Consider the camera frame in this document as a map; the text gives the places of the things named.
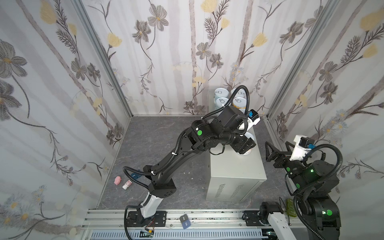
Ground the yellow labelled can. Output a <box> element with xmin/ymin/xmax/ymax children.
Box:
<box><xmin>232</xmin><ymin>97</ymin><xmax>247</xmax><ymax>110</ymax></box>

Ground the teal can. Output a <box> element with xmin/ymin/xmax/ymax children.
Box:
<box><xmin>215</xmin><ymin>97</ymin><xmax>229</xmax><ymax>110</ymax></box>

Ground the light blue labelled can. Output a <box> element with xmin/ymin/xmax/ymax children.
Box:
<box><xmin>214</xmin><ymin>88</ymin><xmax>229</xmax><ymax>100</ymax></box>

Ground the orange can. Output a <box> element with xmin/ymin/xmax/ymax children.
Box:
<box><xmin>238</xmin><ymin>132</ymin><xmax>256</xmax><ymax>156</ymax></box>

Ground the pink labelled can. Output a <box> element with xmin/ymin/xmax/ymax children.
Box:
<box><xmin>231</xmin><ymin>89</ymin><xmax>246</xmax><ymax>99</ymax></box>

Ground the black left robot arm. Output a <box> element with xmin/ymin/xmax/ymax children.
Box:
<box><xmin>123</xmin><ymin>85</ymin><xmax>257</xmax><ymax>227</ymax></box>

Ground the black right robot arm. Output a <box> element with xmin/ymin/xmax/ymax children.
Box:
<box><xmin>265</xmin><ymin>137</ymin><xmax>343</xmax><ymax>240</ymax></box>

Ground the grey metal cabinet counter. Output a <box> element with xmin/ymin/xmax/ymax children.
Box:
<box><xmin>202</xmin><ymin>144</ymin><xmax>267</xmax><ymax>202</ymax></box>

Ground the green circuit board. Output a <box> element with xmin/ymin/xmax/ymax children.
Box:
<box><xmin>286</xmin><ymin>198</ymin><xmax>297</xmax><ymax>218</ymax></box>

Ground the small blue grey module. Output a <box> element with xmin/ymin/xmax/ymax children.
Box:
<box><xmin>180</xmin><ymin>214</ymin><xmax>191</xmax><ymax>230</ymax></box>

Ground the small blue box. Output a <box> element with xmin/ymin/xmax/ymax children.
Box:
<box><xmin>131</xmin><ymin>173</ymin><xmax>141</xmax><ymax>180</ymax></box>

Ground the small pink white bottle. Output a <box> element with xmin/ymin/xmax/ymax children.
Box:
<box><xmin>122</xmin><ymin>180</ymin><xmax>133</xmax><ymax>190</ymax></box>

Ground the small pink object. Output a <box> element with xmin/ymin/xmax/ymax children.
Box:
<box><xmin>114</xmin><ymin>176</ymin><xmax>122</xmax><ymax>186</ymax></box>

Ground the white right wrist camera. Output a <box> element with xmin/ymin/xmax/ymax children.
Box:
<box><xmin>290</xmin><ymin>135</ymin><xmax>315</xmax><ymax>161</ymax></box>

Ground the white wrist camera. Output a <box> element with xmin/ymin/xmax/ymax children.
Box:
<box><xmin>240</xmin><ymin>109</ymin><xmax>261</xmax><ymax>130</ymax></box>
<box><xmin>290</xmin><ymin>135</ymin><xmax>315</xmax><ymax>161</ymax></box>

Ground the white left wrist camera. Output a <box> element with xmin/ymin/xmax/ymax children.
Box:
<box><xmin>240</xmin><ymin>109</ymin><xmax>261</xmax><ymax>130</ymax></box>

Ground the white slotted cable duct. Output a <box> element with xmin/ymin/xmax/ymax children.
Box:
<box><xmin>88</xmin><ymin>229</ymin><xmax>268</xmax><ymax>240</ymax></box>

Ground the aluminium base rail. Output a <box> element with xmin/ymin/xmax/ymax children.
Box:
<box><xmin>79</xmin><ymin>208</ymin><xmax>331</xmax><ymax>240</ymax></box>

